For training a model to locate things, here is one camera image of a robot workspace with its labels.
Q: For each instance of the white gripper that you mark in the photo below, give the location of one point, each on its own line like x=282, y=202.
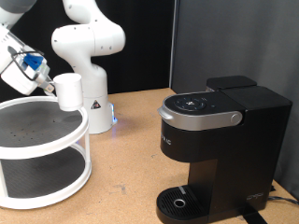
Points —
x=18, y=77

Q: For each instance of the black Keurig coffee machine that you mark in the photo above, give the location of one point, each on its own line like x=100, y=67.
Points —
x=233, y=146

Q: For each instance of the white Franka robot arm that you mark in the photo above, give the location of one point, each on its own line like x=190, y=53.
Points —
x=90, y=77

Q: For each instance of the white two-tier turntable shelf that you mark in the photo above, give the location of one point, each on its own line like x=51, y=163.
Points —
x=43, y=151

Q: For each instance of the black backdrop curtain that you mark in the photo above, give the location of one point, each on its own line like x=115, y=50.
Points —
x=146, y=46

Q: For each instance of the gray backdrop curtain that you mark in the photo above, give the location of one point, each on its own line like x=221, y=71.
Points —
x=280, y=46

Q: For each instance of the black tape strip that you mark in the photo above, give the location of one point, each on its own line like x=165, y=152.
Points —
x=253, y=217

